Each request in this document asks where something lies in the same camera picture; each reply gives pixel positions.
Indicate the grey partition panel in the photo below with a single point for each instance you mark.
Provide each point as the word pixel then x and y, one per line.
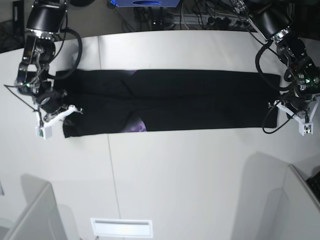
pixel 42 218
pixel 302 210

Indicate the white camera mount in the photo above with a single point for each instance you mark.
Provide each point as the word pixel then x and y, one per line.
pixel 304 117
pixel 44 124

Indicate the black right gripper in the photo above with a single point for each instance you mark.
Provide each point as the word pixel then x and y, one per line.
pixel 51 101

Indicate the blue box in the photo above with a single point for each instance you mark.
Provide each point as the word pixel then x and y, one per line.
pixel 145 3

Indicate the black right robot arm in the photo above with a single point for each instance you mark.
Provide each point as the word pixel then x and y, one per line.
pixel 47 18

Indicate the black keyboard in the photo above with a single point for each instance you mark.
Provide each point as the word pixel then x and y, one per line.
pixel 314 184

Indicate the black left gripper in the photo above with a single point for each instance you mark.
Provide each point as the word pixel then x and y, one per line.
pixel 294 104

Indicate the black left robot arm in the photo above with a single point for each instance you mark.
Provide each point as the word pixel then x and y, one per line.
pixel 270 19

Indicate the grey right partition panel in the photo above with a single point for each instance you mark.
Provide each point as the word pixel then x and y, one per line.
pixel 302 210

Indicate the black T-shirt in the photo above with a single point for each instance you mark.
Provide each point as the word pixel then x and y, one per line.
pixel 124 101

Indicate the grey left partition panel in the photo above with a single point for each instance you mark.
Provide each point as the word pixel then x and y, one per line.
pixel 42 218

